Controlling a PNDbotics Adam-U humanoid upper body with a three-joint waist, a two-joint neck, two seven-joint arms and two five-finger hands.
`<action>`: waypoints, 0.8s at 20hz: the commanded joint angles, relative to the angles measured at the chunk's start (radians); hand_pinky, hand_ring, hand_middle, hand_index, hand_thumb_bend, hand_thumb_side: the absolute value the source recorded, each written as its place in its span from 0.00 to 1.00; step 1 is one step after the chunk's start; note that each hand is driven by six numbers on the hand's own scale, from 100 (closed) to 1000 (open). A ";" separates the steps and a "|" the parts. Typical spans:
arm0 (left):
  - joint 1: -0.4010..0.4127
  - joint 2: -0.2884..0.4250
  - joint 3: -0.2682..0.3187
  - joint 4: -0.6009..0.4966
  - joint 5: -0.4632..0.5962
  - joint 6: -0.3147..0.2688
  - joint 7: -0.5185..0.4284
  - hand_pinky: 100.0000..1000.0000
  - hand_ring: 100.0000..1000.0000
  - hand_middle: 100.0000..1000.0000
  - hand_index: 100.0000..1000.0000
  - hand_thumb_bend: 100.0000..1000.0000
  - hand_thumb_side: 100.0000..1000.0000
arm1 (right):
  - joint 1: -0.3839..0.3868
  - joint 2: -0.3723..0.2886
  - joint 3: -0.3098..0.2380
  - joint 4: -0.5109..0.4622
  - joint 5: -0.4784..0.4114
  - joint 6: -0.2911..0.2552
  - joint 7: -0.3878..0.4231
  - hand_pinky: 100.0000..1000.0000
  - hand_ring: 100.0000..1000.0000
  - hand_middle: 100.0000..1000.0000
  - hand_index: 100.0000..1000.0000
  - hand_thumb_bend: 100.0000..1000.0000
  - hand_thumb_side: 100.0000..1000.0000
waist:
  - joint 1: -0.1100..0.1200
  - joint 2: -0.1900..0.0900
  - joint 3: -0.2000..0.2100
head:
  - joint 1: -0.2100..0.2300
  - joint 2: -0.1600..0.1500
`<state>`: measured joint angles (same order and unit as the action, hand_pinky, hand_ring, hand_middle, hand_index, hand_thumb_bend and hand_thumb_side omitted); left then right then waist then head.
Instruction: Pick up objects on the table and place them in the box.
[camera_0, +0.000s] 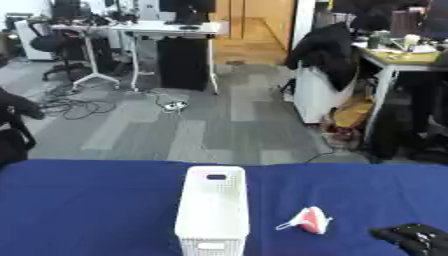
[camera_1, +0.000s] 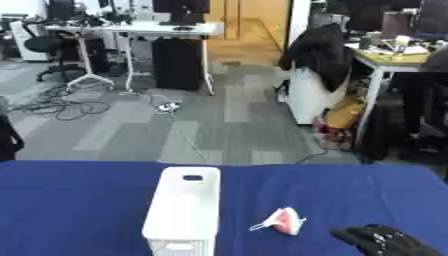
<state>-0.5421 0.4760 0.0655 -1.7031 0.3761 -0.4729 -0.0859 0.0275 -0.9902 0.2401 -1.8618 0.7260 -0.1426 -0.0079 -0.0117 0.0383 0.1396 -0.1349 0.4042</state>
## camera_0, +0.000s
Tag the black monitor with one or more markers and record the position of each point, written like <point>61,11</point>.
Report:
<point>188,8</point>

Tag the white cabinet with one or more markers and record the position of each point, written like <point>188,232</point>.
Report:
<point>315,95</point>

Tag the red and white face mask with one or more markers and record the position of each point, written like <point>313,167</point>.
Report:
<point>311,220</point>

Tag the black office chair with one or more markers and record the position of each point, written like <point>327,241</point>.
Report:
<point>53,46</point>

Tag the black jacket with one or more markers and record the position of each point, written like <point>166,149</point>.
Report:
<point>326,53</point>

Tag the white desk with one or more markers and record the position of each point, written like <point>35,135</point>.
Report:
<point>156,30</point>

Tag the wooden top desk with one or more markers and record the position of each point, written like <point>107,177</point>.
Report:
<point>402,63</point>

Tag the white plastic basket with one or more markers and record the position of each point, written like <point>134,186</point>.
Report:
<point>211,213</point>

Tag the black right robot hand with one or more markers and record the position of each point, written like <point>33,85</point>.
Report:
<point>415,237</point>

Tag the black computer tower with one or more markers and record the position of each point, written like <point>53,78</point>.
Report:
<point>184,63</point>

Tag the white power strip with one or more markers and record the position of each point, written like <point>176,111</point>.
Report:
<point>175,106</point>

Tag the yellow bag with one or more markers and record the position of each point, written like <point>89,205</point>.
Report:
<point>352,113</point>

